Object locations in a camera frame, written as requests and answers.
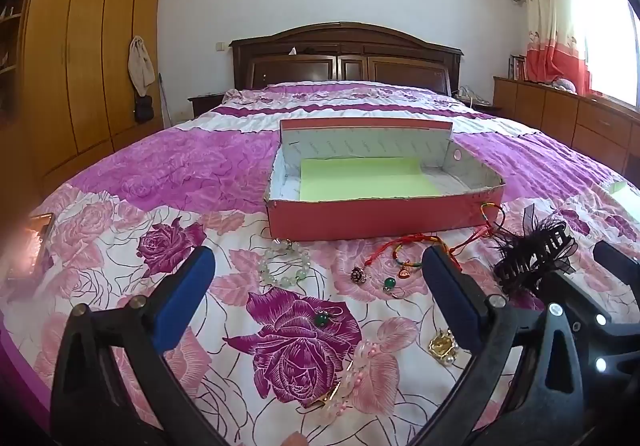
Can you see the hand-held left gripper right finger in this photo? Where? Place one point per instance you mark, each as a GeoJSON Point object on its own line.
{"type": "Point", "coordinates": [450, 296]}

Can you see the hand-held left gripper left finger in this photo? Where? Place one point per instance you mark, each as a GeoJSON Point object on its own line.
{"type": "Point", "coordinates": [186, 293]}

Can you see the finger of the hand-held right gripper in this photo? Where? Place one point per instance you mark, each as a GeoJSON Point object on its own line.
{"type": "Point", "coordinates": [617, 260]}

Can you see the green bead earring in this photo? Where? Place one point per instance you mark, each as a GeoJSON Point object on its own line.
{"type": "Point", "coordinates": [389, 283]}

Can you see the black feather hair clip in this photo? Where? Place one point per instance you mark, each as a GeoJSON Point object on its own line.
{"type": "Point", "coordinates": [530, 256]}

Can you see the red cardboard box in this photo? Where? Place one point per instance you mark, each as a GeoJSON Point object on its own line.
{"type": "Point", "coordinates": [375, 221]}

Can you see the gold pearl brooch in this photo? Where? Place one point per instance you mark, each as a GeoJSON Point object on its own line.
{"type": "Point", "coordinates": [442, 346]}

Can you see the light green paper pad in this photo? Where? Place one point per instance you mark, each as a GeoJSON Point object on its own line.
{"type": "Point", "coordinates": [627, 191]}

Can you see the pink floral bed blanket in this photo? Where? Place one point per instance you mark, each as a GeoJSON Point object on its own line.
{"type": "Point", "coordinates": [150, 176]}

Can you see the low wooden cabinet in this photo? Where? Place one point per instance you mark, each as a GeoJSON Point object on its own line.
{"type": "Point", "coordinates": [550, 111]}

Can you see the dark wooden nightstand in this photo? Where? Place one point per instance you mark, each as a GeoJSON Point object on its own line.
{"type": "Point", "coordinates": [487, 109]}
{"type": "Point", "coordinates": [205, 105]}

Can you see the black hanging bag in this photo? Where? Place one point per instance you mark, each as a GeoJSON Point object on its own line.
{"type": "Point", "coordinates": [143, 108]}

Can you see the thin leaning stick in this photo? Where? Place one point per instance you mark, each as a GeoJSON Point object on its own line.
{"type": "Point", "coordinates": [163, 101]}

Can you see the row of books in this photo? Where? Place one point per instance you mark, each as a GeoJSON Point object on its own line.
{"type": "Point", "coordinates": [517, 67]}

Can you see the beige hanging bag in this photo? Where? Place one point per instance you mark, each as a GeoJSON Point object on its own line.
{"type": "Point", "coordinates": [141, 66]}

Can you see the window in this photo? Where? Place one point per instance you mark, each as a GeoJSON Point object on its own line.
{"type": "Point", "coordinates": [610, 26]}

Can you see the dark wooden headboard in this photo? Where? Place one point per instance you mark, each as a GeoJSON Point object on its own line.
{"type": "Point", "coordinates": [350, 61]}

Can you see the wooden wardrobe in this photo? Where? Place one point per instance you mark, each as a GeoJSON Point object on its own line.
{"type": "Point", "coordinates": [75, 51]}

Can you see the cream and red curtain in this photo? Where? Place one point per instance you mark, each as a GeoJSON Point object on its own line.
{"type": "Point", "coordinates": [550, 1]}

